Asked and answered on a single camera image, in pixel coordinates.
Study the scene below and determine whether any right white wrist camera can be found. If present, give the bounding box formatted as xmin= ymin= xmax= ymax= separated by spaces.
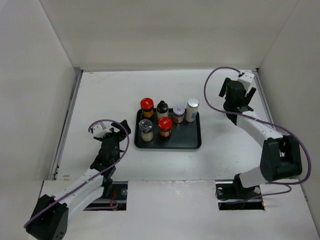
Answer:
xmin=237 ymin=71 xmax=255 ymax=91

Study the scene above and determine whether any red-lid orange-label jar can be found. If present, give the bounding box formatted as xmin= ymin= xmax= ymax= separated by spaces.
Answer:
xmin=158 ymin=116 xmax=173 ymax=140

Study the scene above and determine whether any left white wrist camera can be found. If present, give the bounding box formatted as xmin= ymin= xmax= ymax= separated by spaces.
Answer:
xmin=90 ymin=122 xmax=111 ymax=138

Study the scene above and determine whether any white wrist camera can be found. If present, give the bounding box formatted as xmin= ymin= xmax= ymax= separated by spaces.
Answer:
xmin=90 ymin=122 xmax=111 ymax=138
xmin=237 ymin=71 xmax=255 ymax=91

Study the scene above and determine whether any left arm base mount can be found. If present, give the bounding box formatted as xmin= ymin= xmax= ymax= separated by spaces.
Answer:
xmin=84 ymin=179 xmax=129 ymax=211

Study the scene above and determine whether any black-cap white powder shaker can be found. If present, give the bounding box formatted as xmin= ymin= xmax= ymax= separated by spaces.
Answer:
xmin=156 ymin=100 xmax=169 ymax=120

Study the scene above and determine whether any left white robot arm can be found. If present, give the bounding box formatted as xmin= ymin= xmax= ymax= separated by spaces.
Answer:
xmin=24 ymin=119 xmax=131 ymax=240

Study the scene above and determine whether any white-lid brown sauce jar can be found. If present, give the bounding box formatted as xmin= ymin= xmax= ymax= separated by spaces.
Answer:
xmin=172 ymin=105 xmax=186 ymax=124

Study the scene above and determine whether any red-lid chili sauce jar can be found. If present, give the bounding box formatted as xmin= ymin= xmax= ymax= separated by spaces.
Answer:
xmin=140 ymin=97 xmax=154 ymax=120

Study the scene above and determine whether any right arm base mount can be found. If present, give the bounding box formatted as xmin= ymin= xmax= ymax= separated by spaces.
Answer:
xmin=215 ymin=175 xmax=265 ymax=211

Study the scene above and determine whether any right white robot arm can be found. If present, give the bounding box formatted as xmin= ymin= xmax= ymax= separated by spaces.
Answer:
xmin=219 ymin=77 xmax=302 ymax=198

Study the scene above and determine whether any silver-lid white canister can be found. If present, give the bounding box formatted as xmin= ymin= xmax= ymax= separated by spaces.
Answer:
xmin=185 ymin=97 xmax=200 ymax=123

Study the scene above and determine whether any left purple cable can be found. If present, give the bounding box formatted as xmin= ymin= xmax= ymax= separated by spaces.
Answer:
xmin=23 ymin=119 xmax=131 ymax=229

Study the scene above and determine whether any black plastic tray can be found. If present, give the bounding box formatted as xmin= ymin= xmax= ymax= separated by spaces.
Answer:
xmin=134 ymin=109 xmax=202 ymax=150

